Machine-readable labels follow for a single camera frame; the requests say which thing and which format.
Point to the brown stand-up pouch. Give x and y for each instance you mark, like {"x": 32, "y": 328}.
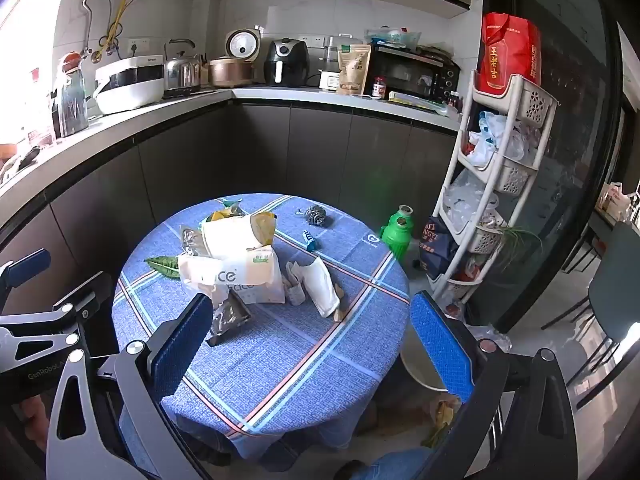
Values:
{"x": 352, "y": 70}

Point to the white storage rack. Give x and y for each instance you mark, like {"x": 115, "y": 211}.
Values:
{"x": 520, "y": 95}

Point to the clear plastic bags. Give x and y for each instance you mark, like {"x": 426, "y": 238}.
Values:
{"x": 467, "y": 200}

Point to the person's leg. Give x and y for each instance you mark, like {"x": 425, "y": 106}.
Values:
{"x": 390, "y": 464}

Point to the white countertop appliance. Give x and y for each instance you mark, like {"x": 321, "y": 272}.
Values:
{"x": 130, "y": 90}

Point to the brown dried peel piece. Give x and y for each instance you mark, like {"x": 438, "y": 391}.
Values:
{"x": 339, "y": 312}

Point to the red gift bag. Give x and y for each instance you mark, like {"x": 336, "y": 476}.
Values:
{"x": 507, "y": 55}

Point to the red lid jar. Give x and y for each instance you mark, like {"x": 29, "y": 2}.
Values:
{"x": 379, "y": 89}

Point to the dark blue bag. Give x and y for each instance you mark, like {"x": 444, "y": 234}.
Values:
{"x": 436, "y": 250}

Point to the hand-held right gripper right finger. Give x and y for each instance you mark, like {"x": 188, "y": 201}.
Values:
{"x": 440, "y": 345}

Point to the steel wool scrubber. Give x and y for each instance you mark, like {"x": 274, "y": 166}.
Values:
{"x": 315, "y": 215}

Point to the brown cooking pot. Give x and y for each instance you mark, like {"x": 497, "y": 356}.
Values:
{"x": 231, "y": 72}

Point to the black toaster oven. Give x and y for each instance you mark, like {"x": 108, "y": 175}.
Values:
{"x": 410, "y": 72}

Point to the small blue wrapper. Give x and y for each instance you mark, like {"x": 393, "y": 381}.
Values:
{"x": 310, "y": 240}

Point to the grey dining chair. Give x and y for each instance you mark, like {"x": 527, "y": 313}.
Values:
{"x": 612, "y": 280}

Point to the green vegetable leaf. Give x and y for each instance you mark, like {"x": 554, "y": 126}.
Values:
{"x": 162, "y": 266}

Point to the stainless steel kettle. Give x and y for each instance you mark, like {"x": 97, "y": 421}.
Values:
{"x": 181, "y": 70}

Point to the glass bottle with orange cap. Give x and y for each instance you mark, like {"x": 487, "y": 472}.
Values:
{"x": 71, "y": 105}

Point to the silver foil wrapper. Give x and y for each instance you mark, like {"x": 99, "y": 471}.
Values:
{"x": 192, "y": 240}
{"x": 229, "y": 317}

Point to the black air fryer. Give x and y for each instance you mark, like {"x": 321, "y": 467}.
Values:
{"x": 284, "y": 62}

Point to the crumpled grey paper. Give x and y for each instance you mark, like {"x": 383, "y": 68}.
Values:
{"x": 294, "y": 285}

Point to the green thermos flask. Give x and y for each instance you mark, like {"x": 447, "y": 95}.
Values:
{"x": 397, "y": 235}

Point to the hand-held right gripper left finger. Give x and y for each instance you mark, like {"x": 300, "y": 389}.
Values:
{"x": 182, "y": 345}

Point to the blue plaid tablecloth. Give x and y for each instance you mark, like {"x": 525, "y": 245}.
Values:
{"x": 300, "y": 350}

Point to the white and tan food bag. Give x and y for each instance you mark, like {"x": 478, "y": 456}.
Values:
{"x": 230, "y": 235}

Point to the stainless steel steamer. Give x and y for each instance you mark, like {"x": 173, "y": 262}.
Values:
{"x": 340, "y": 55}

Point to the yellow snack bag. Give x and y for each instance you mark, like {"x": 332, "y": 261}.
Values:
{"x": 216, "y": 216}

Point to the dark kitchen counter cabinets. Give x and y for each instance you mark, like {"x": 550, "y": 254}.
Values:
{"x": 325, "y": 150}

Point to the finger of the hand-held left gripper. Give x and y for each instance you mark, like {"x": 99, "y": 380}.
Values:
{"x": 60, "y": 327}
{"x": 30, "y": 263}

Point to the green spider plant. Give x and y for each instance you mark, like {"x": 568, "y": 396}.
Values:
{"x": 520, "y": 240}

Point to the white and orange tissue pack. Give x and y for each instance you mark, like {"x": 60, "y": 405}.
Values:
{"x": 250, "y": 275}

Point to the white and blue plastic bags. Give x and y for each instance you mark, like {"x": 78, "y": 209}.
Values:
{"x": 492, "y": 140}

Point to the white paper wrapper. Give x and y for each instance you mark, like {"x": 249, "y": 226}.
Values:
{"x": 320, "y": 285}

